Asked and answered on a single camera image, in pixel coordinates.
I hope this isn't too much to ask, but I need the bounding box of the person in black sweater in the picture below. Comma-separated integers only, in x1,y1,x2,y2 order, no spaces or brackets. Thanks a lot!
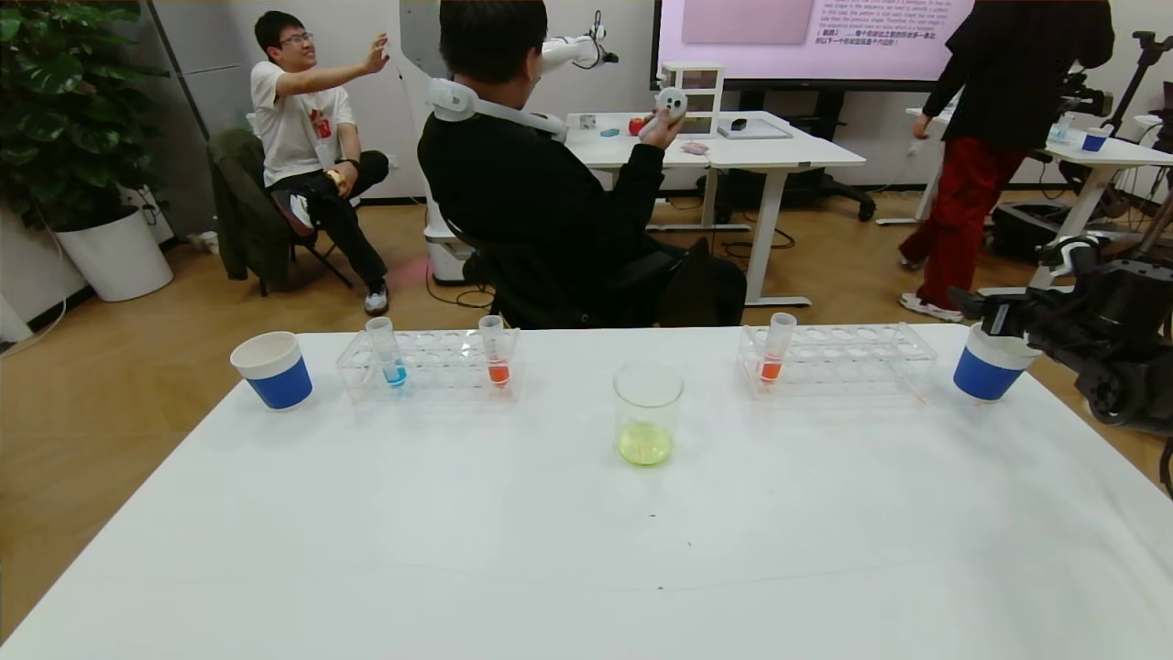
417,0,748,329

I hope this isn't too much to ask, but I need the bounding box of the white handheld controller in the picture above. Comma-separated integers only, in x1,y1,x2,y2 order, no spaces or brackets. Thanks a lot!
639,86,690,140

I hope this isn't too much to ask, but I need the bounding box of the clear test tube rack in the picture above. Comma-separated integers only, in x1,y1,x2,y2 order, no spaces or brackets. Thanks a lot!
335,327,521,404
736,323,937,401

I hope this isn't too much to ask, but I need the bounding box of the man in white t-shirt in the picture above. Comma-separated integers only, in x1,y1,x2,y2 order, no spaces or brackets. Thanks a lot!
249,9,393,317

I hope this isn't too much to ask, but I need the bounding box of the white standing desk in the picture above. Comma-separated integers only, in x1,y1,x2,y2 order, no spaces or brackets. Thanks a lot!
903,108,1173,294
566,112,866,308

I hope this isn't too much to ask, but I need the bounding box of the blue pigment test tube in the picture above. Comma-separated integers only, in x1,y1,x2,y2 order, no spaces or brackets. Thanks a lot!
366,316,409,388

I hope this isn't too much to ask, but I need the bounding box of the black screen stand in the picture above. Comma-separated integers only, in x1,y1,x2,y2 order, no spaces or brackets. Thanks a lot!
696,90,876,224

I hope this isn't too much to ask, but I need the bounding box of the tall white robot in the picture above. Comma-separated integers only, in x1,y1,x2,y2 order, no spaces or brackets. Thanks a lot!
400,0,619,287

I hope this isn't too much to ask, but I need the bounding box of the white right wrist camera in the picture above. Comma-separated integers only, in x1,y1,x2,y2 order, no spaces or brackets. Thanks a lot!
1034,235,1102,279

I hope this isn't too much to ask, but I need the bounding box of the black office chair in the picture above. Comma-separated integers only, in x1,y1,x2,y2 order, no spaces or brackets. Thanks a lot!
463,236,748,329

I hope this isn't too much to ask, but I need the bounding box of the white plant pot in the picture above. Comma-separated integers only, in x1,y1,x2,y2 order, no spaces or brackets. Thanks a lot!
53,206,173,302

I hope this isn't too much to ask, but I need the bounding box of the person in red trousers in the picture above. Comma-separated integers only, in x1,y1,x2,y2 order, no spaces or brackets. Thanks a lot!
898,0,1116,324

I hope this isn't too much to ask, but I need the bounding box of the white drawer organizer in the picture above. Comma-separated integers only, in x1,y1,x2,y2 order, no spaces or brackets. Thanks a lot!
660,62,725,138

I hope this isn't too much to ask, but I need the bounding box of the large display screen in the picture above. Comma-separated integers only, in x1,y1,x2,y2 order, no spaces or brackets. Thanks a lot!
650,0,977,93

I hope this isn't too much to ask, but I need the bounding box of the white neck headset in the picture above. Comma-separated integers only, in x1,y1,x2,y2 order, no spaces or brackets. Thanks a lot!
426,77,569,143

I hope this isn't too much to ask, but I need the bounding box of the dark green jacket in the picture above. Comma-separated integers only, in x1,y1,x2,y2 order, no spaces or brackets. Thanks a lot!
207,128,296,285

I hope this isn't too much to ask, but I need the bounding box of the orange pigment test tube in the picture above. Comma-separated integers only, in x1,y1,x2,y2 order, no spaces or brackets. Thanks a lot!
478,314,511,388
757,313,797,386

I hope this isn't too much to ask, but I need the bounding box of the glass beaker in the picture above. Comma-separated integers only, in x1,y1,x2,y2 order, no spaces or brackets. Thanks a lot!
613,360,685,468

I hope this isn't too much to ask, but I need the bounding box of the grey tablet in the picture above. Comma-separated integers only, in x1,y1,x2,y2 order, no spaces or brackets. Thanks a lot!
717,119,793,141

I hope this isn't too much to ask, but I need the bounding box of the tall grey cabinet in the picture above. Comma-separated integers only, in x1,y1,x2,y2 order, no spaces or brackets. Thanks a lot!
145,0,256,239

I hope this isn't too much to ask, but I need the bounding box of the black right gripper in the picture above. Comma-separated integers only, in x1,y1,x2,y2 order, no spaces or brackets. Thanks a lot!
947,285,1064,339

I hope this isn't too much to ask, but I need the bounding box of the green potted plant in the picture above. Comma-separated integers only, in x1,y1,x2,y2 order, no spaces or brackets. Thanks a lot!
0,0,171,234

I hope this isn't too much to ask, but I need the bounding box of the black mobile robot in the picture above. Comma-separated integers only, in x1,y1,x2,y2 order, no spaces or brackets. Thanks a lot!
985,32,1173,276

